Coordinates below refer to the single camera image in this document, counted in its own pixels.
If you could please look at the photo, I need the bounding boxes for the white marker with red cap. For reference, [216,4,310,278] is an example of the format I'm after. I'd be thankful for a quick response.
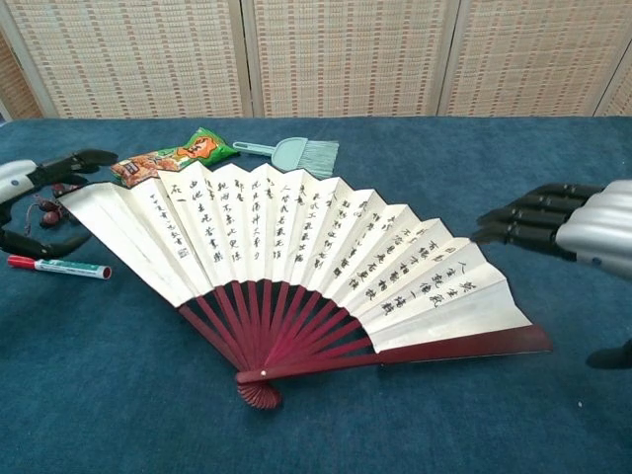
[6,254,114,282]

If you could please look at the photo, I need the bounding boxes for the mint green hand brush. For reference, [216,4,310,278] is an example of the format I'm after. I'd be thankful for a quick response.
[232,137,341,180]

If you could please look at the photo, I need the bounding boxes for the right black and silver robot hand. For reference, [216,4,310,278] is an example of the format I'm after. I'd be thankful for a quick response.
[469,180,632,370]

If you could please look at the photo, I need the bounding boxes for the woven bamboo screen panel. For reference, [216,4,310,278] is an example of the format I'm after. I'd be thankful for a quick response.
[0,29,43,119]
[0,0,253,119]
[241,0,463,119]
[594,43,632,119]
[438,0,626,119]

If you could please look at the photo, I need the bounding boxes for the paper folding fan red ribs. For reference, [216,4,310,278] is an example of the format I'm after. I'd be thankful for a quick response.
[56,162,553,410]

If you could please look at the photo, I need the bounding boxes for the bunch of dark red grapes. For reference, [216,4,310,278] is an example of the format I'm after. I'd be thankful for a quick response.
[24,183,70,236]

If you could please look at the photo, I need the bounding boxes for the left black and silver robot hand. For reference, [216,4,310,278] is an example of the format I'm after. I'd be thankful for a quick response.
[0,149,119,261]

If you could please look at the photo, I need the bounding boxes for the green orange snack bag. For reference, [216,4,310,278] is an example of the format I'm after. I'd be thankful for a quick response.
[110,126,242,189]

